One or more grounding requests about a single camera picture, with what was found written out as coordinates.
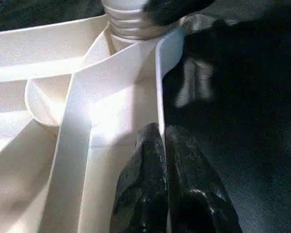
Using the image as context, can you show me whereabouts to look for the black mat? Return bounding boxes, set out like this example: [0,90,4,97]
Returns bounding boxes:
[0,0,291,233]

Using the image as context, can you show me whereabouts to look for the white plastic table top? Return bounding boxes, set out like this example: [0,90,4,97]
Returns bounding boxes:
[0,14,186,233]

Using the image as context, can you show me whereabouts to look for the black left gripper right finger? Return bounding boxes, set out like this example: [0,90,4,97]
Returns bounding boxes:
[164,125,243,233]

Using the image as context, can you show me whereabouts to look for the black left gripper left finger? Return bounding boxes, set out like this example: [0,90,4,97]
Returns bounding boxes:
[111,122,170,233]

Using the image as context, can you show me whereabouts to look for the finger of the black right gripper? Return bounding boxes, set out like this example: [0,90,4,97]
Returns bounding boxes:
[142,0,214,27]

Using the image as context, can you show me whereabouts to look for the white plastic table leg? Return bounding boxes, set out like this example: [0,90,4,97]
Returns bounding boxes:
[103,0,166,41]

